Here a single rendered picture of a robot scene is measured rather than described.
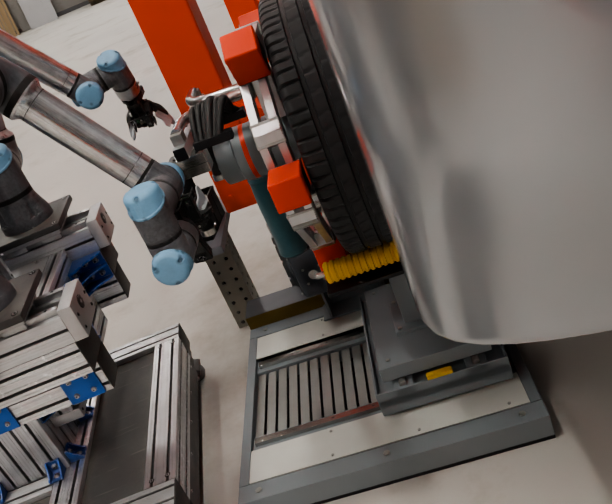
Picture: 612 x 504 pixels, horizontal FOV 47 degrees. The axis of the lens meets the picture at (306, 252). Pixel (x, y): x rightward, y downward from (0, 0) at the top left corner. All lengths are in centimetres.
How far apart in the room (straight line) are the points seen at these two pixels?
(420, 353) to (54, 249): 107
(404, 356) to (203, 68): 104
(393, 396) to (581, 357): 55
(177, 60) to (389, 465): 131
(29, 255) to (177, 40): 76
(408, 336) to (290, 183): 71
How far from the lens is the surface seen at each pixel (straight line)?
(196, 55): 222
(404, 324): 202
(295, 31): 154
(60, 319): 169
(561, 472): 186
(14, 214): 214
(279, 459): 203
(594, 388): 204
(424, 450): 188
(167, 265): 137
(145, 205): 134
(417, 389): 194
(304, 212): 158
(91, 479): 213
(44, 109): 146
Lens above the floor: 141
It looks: 27 degrees down
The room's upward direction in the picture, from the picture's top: 23 degrees counter-clockwise
